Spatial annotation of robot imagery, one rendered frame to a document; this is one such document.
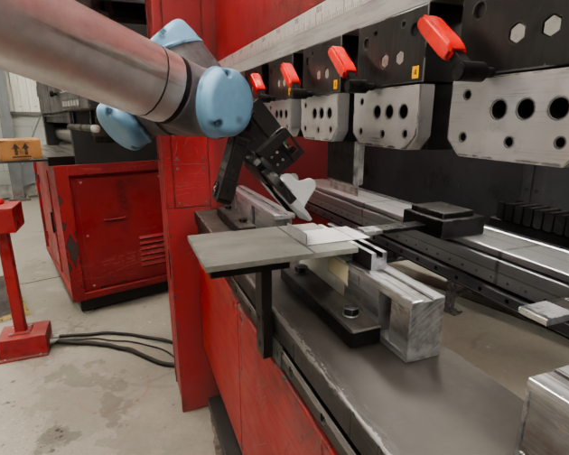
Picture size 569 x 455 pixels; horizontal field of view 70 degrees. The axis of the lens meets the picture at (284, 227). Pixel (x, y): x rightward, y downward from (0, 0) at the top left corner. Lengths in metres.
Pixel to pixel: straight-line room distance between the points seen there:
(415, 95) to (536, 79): 0.15
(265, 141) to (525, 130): 0.39
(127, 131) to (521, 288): 0.67
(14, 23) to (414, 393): 0.56
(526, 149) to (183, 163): 1.27
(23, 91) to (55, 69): 7.03
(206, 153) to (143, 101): 1.12
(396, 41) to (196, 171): 1.09
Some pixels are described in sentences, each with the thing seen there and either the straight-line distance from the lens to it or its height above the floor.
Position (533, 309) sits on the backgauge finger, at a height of 1.00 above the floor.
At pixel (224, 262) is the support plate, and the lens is 0.63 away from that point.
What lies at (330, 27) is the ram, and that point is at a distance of 0.75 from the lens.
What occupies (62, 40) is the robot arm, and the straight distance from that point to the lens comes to 0.39.
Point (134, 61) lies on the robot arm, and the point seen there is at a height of 1.26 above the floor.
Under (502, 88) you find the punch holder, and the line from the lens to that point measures 0.44.
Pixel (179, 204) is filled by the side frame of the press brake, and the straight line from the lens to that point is 1.55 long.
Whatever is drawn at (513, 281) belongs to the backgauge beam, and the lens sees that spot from 0.81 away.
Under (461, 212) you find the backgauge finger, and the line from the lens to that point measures 0.88.
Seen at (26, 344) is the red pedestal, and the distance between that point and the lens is 2.56.
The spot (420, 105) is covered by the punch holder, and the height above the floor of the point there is 1.23.
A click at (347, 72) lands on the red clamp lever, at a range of 0.61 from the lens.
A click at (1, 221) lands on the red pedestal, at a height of 0.74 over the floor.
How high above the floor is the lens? 1.21
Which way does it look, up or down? 15 degrees down
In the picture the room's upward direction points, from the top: straight up
